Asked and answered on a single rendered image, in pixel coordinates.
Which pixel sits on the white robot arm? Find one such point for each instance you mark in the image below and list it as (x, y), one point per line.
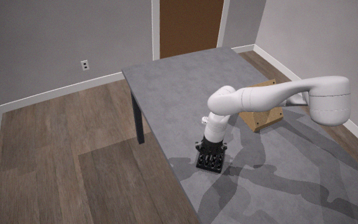
(330, 102)

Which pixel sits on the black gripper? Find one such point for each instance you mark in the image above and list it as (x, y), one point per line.
(216, 148)

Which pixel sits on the black knob box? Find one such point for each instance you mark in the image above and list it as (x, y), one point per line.
(215, 164)

